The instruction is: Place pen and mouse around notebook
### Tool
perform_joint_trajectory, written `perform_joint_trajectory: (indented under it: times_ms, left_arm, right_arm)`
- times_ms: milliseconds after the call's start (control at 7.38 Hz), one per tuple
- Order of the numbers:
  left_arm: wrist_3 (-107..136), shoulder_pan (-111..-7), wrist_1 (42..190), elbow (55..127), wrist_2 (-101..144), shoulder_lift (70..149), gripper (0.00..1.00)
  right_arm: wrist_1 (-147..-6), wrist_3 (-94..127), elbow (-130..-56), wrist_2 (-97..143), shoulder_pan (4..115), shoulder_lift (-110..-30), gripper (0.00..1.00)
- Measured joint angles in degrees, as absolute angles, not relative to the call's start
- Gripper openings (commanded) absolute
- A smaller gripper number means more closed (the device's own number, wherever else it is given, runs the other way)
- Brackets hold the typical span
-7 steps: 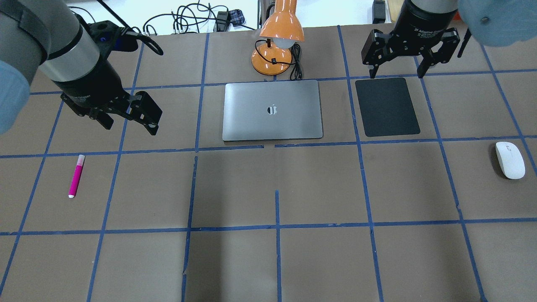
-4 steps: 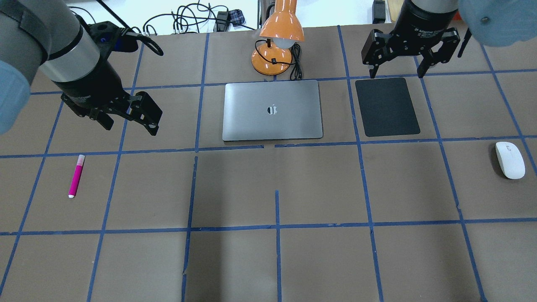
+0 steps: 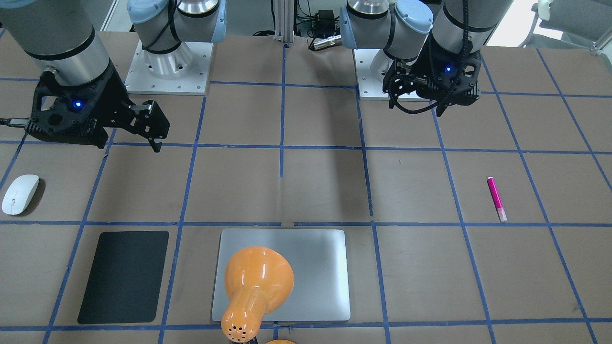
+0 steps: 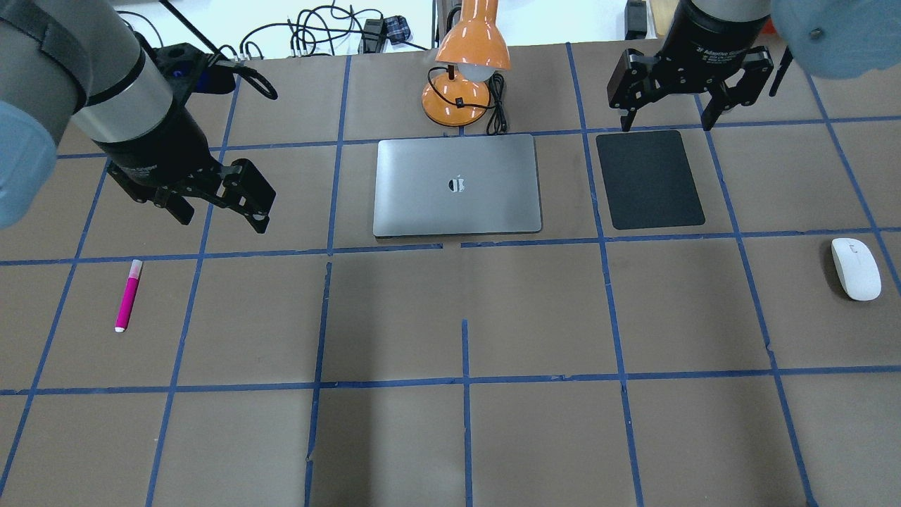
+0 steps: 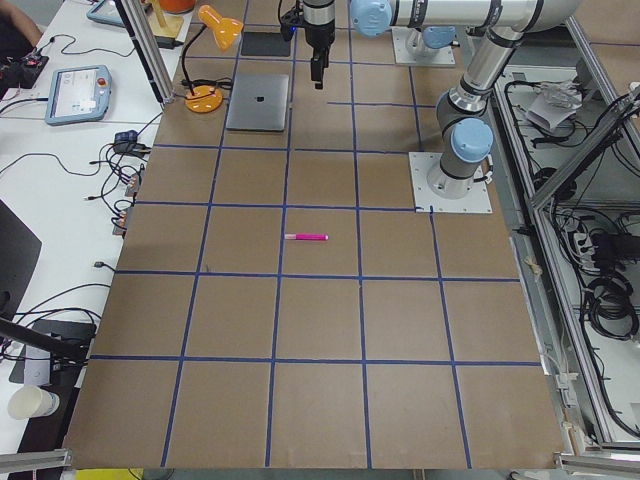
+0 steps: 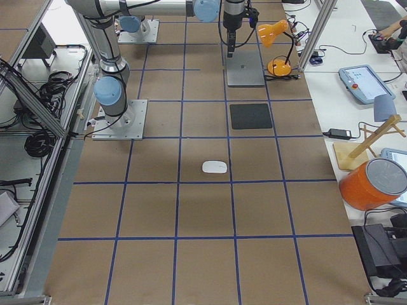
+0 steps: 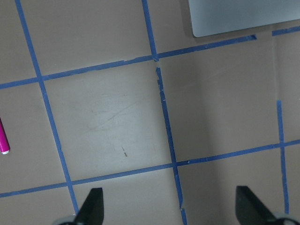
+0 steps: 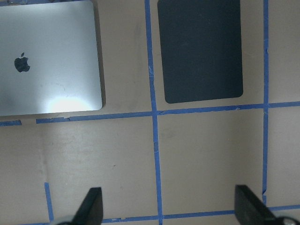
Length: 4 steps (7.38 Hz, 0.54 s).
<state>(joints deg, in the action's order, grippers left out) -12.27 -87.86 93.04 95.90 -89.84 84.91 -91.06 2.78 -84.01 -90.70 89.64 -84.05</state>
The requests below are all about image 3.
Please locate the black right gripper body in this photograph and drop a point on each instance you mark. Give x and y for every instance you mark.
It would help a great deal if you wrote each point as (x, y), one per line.
(111, 97)

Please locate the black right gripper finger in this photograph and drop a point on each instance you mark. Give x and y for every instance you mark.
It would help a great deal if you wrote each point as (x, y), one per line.
(149, 121)

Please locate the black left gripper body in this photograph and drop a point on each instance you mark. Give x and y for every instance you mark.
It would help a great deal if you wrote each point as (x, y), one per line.
(423, 61)

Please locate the white computer mouse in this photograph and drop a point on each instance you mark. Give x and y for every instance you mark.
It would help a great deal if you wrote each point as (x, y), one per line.
(19, 194)

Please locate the pink pen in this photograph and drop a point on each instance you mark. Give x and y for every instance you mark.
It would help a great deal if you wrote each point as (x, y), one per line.
(496, 199)

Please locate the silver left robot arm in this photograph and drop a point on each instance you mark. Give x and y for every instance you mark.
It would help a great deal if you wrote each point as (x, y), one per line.
(400, 29)

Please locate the black mousepad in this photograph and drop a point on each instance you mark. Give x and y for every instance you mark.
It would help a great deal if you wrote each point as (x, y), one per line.
(125, 278)

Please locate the silver laptop notebook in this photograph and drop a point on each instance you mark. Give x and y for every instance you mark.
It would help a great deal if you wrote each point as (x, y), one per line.
(318, 260)

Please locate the orange desk lamp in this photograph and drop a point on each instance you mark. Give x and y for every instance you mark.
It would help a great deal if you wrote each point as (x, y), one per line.
(257, 281)

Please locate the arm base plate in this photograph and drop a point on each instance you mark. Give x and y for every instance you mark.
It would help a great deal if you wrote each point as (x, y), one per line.
(371, 65)
(182, 72)

